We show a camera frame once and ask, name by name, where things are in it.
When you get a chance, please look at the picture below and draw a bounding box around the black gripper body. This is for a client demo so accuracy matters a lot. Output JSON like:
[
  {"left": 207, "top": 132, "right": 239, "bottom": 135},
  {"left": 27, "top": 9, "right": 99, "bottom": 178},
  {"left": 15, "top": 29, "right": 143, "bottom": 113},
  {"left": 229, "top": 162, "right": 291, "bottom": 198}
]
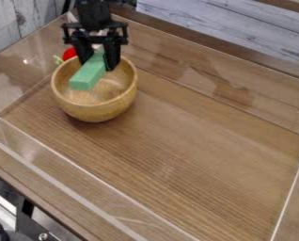
[{"left": 62, "top": 0, "right": 128, "bottom": 44}]

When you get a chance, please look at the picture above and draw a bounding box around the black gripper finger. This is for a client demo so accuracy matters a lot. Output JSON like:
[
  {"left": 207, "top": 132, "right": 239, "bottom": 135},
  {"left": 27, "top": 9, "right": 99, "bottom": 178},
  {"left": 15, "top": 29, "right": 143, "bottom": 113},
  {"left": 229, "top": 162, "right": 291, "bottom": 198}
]
[
  {"left": 71, "top": 30, "right": 95, "bottom": 64},
  {"left": 103, "top": 37, "right": 120, "bottom": 72}
]

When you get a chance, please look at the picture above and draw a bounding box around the green rectangular block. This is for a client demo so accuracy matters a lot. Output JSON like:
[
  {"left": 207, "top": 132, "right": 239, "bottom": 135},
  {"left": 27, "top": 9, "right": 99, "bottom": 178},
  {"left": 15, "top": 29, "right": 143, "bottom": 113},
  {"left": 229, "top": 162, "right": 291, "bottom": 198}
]
[{"left": 70, "top": 52, "right": 107, "bottom": 91}]

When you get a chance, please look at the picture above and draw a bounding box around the brown wooden bowl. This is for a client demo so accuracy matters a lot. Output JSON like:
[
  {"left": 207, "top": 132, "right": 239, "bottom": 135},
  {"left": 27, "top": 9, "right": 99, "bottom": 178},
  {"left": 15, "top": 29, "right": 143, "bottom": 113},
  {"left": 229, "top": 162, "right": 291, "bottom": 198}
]
[{"left": 51, "top": 56, "right": 139, "bottom": 122}]

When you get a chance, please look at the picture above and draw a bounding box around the red plush tomato toy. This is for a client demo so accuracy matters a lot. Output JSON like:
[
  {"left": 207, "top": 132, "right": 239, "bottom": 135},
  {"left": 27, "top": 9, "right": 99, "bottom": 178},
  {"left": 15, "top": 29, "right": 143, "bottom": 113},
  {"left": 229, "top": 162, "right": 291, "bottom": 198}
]
[{"left": 54, "top": 47, "right": 76, "bottom": 65}]

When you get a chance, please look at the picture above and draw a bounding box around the clear acrylic corner bracket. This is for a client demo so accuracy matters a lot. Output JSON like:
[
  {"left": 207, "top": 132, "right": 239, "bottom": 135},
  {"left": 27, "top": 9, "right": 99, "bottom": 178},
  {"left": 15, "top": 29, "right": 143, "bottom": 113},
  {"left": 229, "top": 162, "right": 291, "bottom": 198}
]
[{"left": 67, "top": 12, "right": 78, "bottom": 23}]

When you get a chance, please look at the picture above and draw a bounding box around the black table leg bracket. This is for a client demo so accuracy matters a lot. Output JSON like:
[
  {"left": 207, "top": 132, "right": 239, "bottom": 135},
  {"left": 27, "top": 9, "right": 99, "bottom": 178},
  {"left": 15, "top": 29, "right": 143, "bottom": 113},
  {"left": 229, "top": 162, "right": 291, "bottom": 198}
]
[{"left": 15, "top": 200, "right": 60, "bottom": 241}]

